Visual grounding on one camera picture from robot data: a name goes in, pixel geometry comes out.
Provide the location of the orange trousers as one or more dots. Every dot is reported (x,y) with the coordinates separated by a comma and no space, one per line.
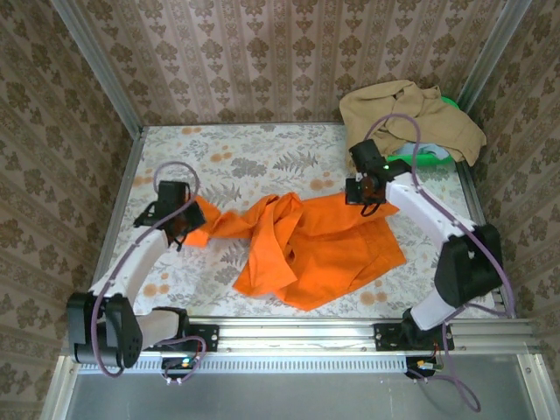
(324,254)

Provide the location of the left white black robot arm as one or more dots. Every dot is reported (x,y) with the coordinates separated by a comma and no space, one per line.
(131,262)

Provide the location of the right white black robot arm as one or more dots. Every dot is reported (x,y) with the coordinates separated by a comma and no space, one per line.
(429,214)

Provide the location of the beige trousers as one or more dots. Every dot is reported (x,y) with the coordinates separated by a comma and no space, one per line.
(437,122)

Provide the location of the green plastic basket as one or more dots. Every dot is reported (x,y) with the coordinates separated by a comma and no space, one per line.
(420,156)

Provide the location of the light blue garment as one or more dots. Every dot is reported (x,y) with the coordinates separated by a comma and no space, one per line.
(431,151)

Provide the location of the floral patterned table covering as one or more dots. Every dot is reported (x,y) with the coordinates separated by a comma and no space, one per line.
(280,149)

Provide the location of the black connector box with LED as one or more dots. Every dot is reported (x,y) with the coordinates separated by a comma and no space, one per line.
(422,365)
(175,363)

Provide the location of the grey metal panel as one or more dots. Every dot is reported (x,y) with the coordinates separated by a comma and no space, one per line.
(284,398)

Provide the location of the aluminium table side rail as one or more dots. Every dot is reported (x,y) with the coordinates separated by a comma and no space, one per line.
(474,205)
(125,175)

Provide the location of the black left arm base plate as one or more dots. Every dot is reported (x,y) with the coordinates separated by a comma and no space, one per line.
(205,337)

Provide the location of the aluminium frame post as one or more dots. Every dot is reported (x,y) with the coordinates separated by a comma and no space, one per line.
(495,44)
(100,65)

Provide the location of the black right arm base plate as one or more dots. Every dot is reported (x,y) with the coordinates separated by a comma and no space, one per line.
(387,337)

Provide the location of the aluminium mounting rail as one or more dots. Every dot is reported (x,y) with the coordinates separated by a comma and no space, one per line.
(297,337)

